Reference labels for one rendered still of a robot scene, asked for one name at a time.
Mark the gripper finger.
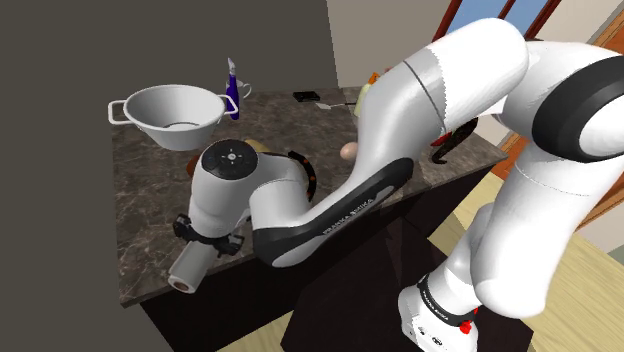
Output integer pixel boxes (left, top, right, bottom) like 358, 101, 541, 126
215, 233, 245, 258
172, 213, 194, 242

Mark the white paper towel roll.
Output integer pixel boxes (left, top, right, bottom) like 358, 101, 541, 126
167, 241, 219, 295

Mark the dark kitchen cabinet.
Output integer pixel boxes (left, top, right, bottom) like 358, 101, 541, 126
138, 164, 509, 352

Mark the yellow rounded thing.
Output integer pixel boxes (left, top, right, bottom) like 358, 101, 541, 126
243, 138, 272, 154

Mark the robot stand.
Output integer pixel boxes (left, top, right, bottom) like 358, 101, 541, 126
279, 216, 535, 352

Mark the blue spray bottle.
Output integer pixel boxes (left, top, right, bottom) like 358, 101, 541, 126
225, 56, 242, 122

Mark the tan egg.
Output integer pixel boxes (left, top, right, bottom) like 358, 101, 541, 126
339, 141, 361, 163

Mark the black flat box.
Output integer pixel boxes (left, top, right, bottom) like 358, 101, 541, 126
292, 89, 322, 104

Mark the yellow bottle with orange top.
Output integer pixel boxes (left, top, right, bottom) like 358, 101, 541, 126
353, 71, 382, 119

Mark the black curved tool red end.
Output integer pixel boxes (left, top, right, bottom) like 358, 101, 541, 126
428, 116, 479, 166

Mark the red-framed window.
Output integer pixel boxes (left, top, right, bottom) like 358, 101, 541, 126
430, 0, 563, 43

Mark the black ring with orange dots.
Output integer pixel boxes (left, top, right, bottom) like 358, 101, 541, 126
286, 149, 319, 204

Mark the white bowl with two handles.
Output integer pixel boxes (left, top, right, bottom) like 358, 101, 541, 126
107, 84, 241, 152

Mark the grey spatula with black handle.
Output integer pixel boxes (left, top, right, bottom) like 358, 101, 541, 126
315, 100, 360, 111

